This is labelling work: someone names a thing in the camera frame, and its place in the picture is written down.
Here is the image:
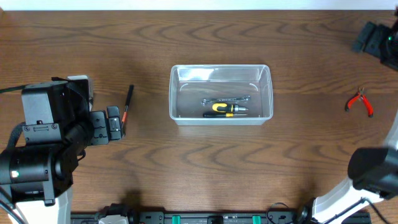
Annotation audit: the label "slim black yellow screwdriver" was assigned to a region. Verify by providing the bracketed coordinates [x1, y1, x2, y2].
[203, 111, 246, 118]

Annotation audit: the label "stubby yellow black screwdriver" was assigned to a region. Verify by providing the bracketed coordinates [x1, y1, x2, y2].
[212, 103, 249, 113]

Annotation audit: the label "black mounting rail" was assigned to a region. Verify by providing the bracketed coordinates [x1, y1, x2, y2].
[70, 203, 373, 224]

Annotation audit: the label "clear plastic container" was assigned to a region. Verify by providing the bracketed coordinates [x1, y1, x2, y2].
[169, 65, 274, 126]

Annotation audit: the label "small hammer black orange handle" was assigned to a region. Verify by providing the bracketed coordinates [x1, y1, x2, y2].
[121, 85, 134, 137]

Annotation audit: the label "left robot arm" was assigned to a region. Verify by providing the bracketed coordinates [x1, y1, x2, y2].
[1, 75, 123, 223]

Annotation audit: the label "red handled pliers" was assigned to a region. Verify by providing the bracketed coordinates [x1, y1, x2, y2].
[345, 88, 374, 118]

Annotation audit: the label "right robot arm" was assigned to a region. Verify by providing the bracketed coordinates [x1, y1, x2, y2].
[294, 22, 397, 224]

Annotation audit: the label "silver ratchet wrench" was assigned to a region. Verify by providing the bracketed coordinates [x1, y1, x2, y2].
[201, 95, 251, 106]

